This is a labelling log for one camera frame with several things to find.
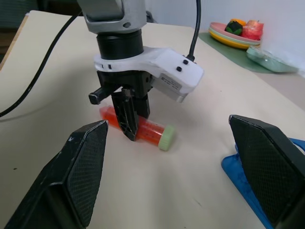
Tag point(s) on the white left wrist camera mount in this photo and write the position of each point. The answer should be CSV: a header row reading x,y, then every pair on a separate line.
x,y
166,62

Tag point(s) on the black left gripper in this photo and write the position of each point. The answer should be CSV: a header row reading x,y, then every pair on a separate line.
x,y
133,81

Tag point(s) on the yellow plate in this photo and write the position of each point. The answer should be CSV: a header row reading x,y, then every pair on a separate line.
x,y
228,43

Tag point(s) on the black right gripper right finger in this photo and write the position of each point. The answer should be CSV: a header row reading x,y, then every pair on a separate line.
x,y
267,167

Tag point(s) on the translucent light green dish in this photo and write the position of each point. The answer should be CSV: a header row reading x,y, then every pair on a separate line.
x,y
271,62

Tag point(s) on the orange toy fruit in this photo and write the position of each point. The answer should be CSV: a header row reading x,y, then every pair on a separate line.
x,y
239,22

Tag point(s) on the green table mat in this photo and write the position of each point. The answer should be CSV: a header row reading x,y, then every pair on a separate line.
x,y
228,53

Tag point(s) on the red test tube green cap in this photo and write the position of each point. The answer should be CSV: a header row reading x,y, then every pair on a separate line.
x,y
152,132

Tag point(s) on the pink plate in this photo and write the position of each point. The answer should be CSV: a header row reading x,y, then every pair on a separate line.
x,y
218,28

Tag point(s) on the blue test tube rack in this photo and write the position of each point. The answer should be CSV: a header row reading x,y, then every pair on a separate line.
x,y
234,167

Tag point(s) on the red toy fruit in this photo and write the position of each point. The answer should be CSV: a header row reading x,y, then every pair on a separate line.
x,y
253,29

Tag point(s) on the green and black ball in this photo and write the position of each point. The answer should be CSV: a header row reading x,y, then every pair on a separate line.
x,y
234,28

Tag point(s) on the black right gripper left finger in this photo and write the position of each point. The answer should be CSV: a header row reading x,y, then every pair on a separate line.
x,y
71,181

